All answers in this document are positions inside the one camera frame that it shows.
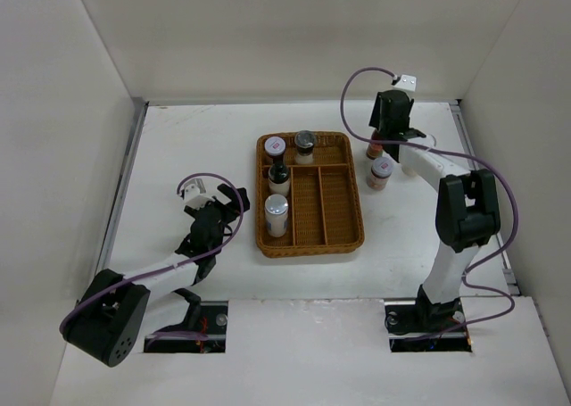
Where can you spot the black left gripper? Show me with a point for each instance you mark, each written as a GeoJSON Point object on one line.
{"type": "Point", "coordinates": [234, 197]}

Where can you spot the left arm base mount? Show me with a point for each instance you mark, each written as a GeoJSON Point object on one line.
{"type": "Point", "coordinates": [202, 330]}

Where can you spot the dark sauce bottle black cap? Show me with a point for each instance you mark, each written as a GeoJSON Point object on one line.
{"type": "Point", "coordinates": [279, 177]}

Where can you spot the tall jar silver lid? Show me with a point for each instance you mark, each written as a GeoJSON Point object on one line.
{"type": "Point", "coordinates": [408, 169]}

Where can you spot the red chili sauce bottle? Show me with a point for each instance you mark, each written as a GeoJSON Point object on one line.
{"type": "Point", "coordinates": [375, 148]}

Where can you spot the clear top salt grinder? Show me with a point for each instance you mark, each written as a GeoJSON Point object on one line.
{"type": "Point", "coordinates": [304, 142]}

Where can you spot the white jar silver lid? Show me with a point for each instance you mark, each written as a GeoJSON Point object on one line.
{"type": "Point", "coordinates": [276, 209]}

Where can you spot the brown wicker basket tray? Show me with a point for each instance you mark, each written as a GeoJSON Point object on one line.
{"type": "Point", "coordinates": [324, 214]}

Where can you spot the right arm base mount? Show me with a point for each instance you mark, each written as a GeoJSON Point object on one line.
{"type": "Point", "coordinates": [418, 327]}

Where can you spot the spice jar white red lid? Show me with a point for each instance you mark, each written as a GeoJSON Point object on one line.
{"type": "Point", "coordinates": [380, 171]}
{"type": "Point", "coordinates": [275, 148]}

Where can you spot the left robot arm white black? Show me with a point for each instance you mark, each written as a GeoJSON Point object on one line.
{"type": "Point", "coordinates": [106, 322]}

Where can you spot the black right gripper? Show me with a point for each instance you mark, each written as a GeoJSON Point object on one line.
{"type": "Point", "coordinates": [376, 113]}

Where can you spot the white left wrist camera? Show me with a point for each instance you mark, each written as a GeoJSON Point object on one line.
{"type": "Point", "coordinates": [194, 194]}

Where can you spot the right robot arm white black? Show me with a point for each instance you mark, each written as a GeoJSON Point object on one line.
{"type": "Point", "coordinates": [467, 210]}

